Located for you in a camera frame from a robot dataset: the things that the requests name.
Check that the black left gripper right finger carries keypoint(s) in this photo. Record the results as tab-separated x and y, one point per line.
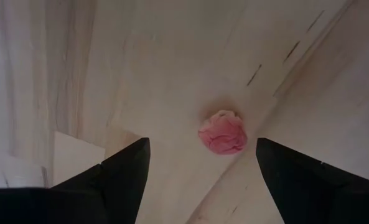
311	193

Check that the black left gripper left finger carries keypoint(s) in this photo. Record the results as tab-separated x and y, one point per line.
109	193

